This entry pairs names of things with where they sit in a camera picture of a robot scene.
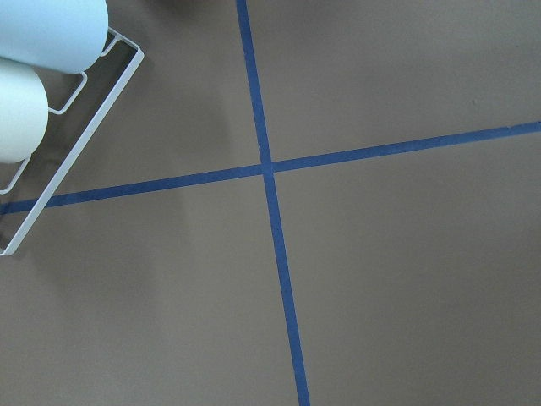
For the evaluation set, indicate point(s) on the light blue cup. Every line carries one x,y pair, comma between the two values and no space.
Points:
65,36

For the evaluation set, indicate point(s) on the pale green cup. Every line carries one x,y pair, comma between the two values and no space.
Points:
24,111

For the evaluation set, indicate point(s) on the white wire cup rack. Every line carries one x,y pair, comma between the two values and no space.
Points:
34,208

